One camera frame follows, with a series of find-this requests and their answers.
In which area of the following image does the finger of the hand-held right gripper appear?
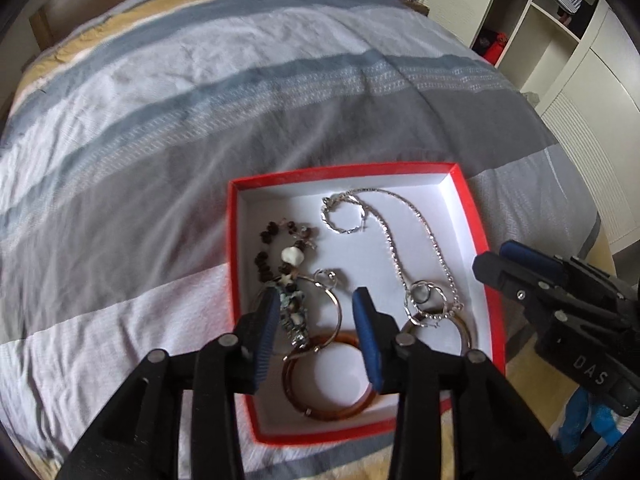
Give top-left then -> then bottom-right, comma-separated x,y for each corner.
472,252 -> 557,319
500,240 -> 571,282

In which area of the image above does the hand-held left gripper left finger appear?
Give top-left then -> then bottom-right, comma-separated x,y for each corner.
57,287 -> 282,480

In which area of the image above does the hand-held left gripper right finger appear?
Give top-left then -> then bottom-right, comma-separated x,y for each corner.
351,287 -> 576,480

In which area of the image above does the large silver bangle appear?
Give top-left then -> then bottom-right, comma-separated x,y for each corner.
282,267 -> 345,361

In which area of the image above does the small silver ring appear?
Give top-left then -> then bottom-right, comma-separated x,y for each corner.
407,280 -> 446,311

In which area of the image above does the dark thin bangle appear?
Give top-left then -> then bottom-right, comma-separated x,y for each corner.
400,305 -> 474,361

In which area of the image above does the amber bangle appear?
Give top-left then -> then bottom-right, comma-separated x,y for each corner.
281,332 -> 378,419

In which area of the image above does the red jewelry box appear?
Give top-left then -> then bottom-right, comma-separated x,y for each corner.
227,161 -> 508,446

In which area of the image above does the beaded shell bracelet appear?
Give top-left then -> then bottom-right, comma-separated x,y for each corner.
256,219 -> 321,351

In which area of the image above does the silver chain necklace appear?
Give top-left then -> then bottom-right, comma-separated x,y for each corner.
320,187 -> 465,331

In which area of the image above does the twisted silver hoop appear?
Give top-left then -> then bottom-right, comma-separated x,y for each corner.
321,196 -> 370,235

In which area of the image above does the white louvered cabinet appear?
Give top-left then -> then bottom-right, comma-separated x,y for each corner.
536,10 -> 640,257

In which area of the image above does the red object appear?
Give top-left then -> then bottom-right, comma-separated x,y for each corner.
482,30 -> 509,64

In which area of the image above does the striped duvet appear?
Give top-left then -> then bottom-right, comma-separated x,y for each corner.
0,0 -> 608,480

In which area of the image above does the white open shelf unit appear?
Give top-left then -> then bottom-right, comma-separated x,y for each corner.
472,0 -> 640,111

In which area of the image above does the white wardrobe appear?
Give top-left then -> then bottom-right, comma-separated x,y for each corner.
435,0 -> 512,50

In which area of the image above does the wooden nightstand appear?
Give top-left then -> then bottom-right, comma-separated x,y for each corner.
395,0 -> 432,19

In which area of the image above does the wooden headboard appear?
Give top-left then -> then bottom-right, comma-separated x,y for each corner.
29,0 -> 201,48

